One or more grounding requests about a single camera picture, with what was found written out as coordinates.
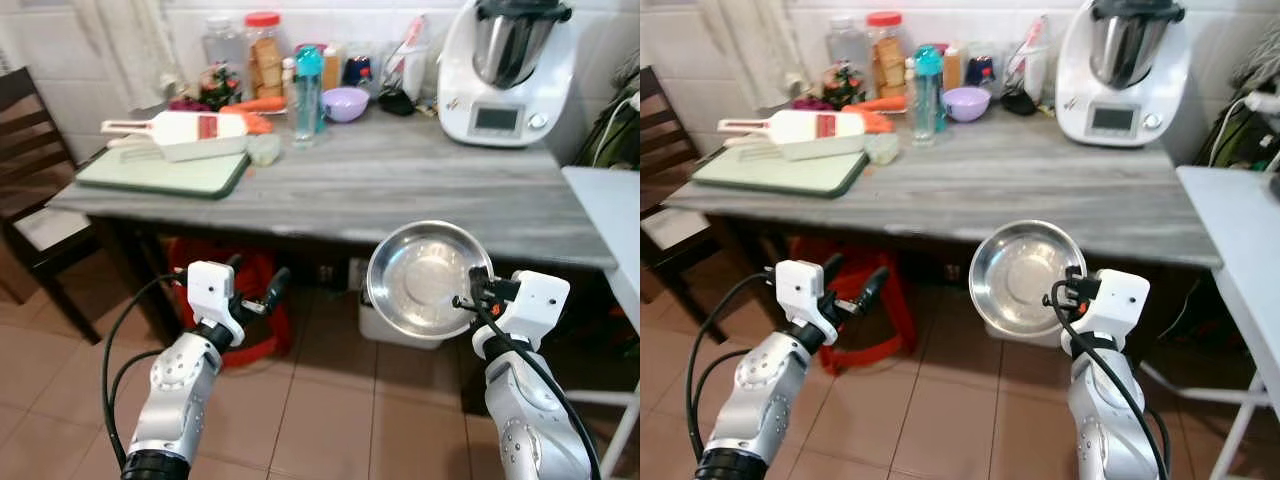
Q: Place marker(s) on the purple plastic bowl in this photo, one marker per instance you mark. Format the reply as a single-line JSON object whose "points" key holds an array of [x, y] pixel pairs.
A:
{"points": [[346, 103], [967, 103]]}

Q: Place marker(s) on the pale green small container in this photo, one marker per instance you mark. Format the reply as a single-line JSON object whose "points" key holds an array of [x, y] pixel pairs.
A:
{"points": [[264, 150], [883, 149]]}

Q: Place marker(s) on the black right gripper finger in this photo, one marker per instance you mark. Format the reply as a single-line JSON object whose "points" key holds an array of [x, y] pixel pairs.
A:
{"points": [[479, 278], [1072, 278]]}

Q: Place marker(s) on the orange slicer hand guard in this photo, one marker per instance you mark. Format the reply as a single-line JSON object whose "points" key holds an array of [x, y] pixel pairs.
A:
{"points": [[878, 121], [259, 123]]}

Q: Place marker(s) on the small flower bunch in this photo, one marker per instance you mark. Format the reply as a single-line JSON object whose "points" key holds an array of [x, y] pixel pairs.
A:
{"points": [[843, 85], [220, 85]]}

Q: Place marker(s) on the cream hanging cloth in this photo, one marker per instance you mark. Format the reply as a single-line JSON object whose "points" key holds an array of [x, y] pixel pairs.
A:
{"points": [[125, 45], [745, 40]]}

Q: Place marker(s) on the purple cabbage piece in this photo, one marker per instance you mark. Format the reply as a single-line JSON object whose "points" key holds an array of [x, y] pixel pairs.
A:
{"points": [[808, 103], [187, 104]]}

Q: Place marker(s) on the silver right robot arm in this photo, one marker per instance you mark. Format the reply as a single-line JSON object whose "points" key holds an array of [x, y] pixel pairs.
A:
{"points": [[1110, 410], [530, 410]]}

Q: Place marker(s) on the red plastic stool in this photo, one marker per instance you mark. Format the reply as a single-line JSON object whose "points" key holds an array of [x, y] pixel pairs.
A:
{"points": [[262, 330], [885, 320]]}

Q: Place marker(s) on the green bag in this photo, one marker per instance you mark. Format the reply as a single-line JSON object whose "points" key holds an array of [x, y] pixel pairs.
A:
{"points": [[1235, 135], [610, 125]]}

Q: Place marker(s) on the white side table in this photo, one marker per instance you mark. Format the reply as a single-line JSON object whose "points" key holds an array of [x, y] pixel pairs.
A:
{"points": [[610, 210], [1235, 230]]}

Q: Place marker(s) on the orange carrot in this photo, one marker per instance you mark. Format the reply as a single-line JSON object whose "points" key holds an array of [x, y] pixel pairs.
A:
{"points": [[880, 102], [258, 103]]}

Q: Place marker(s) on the round steel plate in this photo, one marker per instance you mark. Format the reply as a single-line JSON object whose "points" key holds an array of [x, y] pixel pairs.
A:
{"points": [[420, 280], [1015, 278]]}

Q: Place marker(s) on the small black pouch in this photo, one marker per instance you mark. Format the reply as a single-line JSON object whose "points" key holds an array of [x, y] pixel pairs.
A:
{"points": [[396, 102], [1018, 102]]}

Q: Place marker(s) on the dark wooden chair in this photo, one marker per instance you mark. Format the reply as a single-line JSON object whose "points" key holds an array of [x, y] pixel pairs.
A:
{"points": [[40, 180], [665, 180]]}

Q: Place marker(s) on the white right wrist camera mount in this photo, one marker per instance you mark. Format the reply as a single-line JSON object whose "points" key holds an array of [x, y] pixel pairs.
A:
{"points": [[1118, 300], [535, 300]]}

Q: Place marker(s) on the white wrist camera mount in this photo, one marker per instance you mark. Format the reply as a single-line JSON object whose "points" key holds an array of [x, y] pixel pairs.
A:
{"points": [[798, 288], [535, 300], [1118, 300], [208, 290]]}

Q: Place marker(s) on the clear utensil packet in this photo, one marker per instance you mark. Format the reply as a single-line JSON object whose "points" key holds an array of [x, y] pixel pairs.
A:
{"points": [[1030, 55], [410, 55]]}

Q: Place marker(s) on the white mandoline slicer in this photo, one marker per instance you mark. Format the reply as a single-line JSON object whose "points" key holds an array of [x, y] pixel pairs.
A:
{"points": [[800, 130], [185, 132]]}

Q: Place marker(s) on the clear glass jar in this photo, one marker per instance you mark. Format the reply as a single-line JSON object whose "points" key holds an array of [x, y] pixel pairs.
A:
{"points": [[223, 45], [846, 44]]}

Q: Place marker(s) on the white steel food processor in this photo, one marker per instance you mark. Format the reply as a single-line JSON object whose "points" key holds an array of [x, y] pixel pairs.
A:
{"points": [[1125, 100], [505, 100]]}

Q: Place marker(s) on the red lid glass jar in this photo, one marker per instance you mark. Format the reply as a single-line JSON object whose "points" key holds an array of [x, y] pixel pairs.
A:
{"points": [[264, 60], [886, 58]]}

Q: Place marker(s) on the green cutting board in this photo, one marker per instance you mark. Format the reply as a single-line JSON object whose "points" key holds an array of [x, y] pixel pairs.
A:
{"points": [[775, 175], [160, 175]]}

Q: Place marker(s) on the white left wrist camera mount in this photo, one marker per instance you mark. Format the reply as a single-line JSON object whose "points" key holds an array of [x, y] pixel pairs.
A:
{"points": [[798, 288], [208, 290]]}

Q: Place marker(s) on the teal water bottle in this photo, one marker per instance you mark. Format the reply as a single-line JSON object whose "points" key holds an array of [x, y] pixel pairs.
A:
{"points": [[928, 95], [308, 95]]}

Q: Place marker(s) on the dark legged grey table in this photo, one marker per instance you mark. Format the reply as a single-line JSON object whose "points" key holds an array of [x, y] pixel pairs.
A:
{"points": [[140, 280], [745, 250]]}

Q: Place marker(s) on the orange sauce bottle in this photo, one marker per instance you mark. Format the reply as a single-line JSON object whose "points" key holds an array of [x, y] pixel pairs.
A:
{"points": [[952, 68], [331, 68]]}

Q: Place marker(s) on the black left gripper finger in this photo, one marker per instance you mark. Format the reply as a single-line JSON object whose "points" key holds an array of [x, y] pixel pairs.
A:
{"points": [[832, 262], [277, 285], [873, 284], [235, 263]]}

